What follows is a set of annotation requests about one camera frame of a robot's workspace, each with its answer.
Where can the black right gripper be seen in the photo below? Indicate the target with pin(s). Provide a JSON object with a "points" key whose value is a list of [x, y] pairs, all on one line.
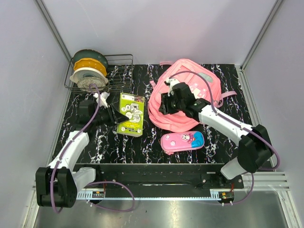
{"points": [[165, 108]]}

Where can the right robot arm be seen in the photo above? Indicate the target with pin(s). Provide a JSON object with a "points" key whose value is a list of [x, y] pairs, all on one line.
{"points": [[254, 147]]}

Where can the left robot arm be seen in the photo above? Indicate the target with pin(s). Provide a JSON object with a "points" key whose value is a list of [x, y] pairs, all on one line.
{"points": [[57, 186]]}

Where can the speckled grey plate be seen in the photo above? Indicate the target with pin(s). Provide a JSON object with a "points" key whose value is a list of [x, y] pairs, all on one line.
{"points": [[89, 84]]}

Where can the dark green plate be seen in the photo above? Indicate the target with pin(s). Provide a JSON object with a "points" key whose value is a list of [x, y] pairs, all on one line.
{"points": [[89, 53]]}

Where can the pink cat pencil case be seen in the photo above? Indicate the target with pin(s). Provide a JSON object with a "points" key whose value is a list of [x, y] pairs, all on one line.
{"points": [[180, 142]]}

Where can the wire dish rack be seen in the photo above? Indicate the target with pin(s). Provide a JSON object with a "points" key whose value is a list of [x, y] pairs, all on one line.
{"points": [[115, 75]]}

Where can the white plate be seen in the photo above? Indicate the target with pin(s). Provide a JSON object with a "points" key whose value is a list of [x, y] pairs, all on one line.
{"points": [[85, 72]]}

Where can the yellow plate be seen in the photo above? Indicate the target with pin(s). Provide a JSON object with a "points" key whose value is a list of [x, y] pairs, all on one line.
{"points": [[90, 63]]}

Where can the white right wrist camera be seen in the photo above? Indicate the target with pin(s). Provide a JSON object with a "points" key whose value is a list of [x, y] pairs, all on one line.
{"points": [[171, 82]]}

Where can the pink student backpack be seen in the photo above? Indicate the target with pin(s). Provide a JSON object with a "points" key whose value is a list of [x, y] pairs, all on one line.
{"points": [[203, 84]]}

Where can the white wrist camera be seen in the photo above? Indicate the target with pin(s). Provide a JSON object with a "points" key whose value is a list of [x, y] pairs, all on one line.
{"points": [[171, 82], [101, 99]]}

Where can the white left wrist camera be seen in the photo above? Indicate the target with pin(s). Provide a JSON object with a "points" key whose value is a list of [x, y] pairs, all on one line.
{"points": [[101, 99]]}

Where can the green book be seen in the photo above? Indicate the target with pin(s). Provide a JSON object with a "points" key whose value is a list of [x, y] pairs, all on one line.
{"points": [[131, 106]]}

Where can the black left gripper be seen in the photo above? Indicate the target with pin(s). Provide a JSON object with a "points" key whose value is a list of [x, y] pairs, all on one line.
{"points": [[114, 118]]}

